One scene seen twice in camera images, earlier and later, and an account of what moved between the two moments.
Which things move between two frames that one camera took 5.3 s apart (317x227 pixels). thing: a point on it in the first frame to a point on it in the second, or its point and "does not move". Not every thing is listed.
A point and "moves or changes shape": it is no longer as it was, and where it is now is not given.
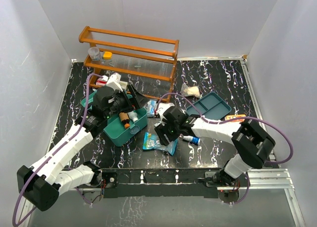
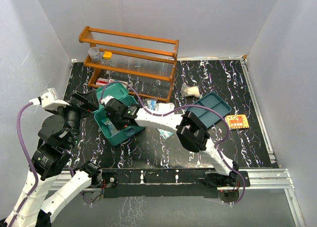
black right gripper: (161, 129) to (118, 127)
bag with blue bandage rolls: (151, 105) does not move
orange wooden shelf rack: (142, 66) does not move
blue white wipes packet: (150, 141) to (112, 129)
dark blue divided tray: (212, 106) does not move
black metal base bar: (162, 183) does not move
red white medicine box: (101, 82) does not move
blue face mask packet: (171, 148) moves or changes shape
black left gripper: (138, 100) to (90, 97)
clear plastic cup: (94, 53) does not move
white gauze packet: (163, 107) does not move
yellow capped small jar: (107, 55) does not move
